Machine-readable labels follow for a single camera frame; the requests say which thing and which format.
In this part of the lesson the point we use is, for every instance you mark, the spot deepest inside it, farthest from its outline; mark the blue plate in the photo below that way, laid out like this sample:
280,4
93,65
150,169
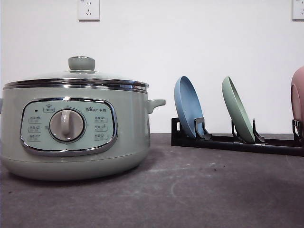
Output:
188,104

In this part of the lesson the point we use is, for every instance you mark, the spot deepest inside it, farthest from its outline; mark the black plate rack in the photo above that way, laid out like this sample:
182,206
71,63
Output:
290,147

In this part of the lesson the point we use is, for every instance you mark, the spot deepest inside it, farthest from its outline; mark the glass steamer lid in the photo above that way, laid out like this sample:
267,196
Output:
81,73

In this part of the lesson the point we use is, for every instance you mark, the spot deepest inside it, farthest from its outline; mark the green plate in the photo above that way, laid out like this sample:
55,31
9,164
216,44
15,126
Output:
237,109

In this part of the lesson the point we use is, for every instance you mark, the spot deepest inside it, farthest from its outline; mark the white wall socket left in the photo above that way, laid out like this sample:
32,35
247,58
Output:
89,11

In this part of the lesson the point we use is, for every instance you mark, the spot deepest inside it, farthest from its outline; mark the white wall socket right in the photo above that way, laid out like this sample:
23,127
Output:
298,10

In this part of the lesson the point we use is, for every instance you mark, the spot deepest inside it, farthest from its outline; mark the white wall socket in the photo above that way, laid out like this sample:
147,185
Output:
298,10
89,11

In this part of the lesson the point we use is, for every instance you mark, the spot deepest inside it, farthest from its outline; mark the green electric steamer pot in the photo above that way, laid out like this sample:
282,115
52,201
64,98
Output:
75,133

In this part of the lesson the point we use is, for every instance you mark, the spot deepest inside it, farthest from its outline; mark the pink plate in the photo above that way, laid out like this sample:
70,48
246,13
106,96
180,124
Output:
297,95

